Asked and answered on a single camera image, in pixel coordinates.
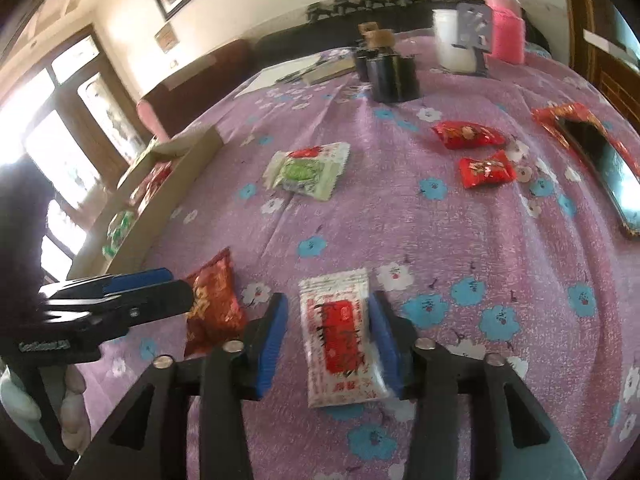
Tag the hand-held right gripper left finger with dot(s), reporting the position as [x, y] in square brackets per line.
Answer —
[270, 347]

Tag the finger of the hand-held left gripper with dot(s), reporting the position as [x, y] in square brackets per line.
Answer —
[150, 305]
[140, 280]

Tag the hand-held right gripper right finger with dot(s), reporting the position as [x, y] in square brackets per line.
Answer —
[390, 347]

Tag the white red-print snack packet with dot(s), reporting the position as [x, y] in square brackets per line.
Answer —
[340, 340]

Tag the green clear snack packet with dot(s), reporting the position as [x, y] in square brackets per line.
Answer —
[305, 172]
[120, 232]

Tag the dark red gold-print packet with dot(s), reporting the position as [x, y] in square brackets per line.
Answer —
[212, 305]

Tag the cardboard box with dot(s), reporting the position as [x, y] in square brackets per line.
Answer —
[165, 205]

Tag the red black-label candy packet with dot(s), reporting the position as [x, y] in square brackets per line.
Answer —
[155, 180]

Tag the person's left hand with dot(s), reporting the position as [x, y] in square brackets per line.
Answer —
[75, 410]

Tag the purple floral tablecloth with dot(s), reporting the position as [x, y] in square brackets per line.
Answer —
[450, 240]

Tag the small red candy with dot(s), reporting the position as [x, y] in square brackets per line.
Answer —
[487, 170]
[467, 135]

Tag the brown upholstered chair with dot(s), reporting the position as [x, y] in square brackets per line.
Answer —
[200, 85]

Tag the wooden glass door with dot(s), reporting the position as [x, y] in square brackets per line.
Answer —
[65, 85]

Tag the white paper sheet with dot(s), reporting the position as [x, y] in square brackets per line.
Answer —
[270, 80]

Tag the black pen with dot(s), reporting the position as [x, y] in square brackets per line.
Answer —
[295, 76]

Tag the black canister with wooden stopper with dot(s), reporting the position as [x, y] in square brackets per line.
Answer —
[362, 62]
[395, 80]

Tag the black smartphone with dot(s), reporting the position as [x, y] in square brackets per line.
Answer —
[605, 165]

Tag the tan notebook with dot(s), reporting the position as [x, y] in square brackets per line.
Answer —
[332, 71]

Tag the flat red gold-print packet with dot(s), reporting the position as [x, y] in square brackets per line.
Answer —
[555, 112]

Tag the black sofa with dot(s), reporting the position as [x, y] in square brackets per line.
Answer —
[300, 40]

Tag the white cup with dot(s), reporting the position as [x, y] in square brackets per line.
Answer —
[450, 45]

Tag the pink thermos bottle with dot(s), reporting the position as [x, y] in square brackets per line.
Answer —
[505, 30]

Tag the brown wooden furniture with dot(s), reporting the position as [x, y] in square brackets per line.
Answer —
[615, 85]

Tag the small wall label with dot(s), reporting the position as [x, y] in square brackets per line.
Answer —
[166, 37]

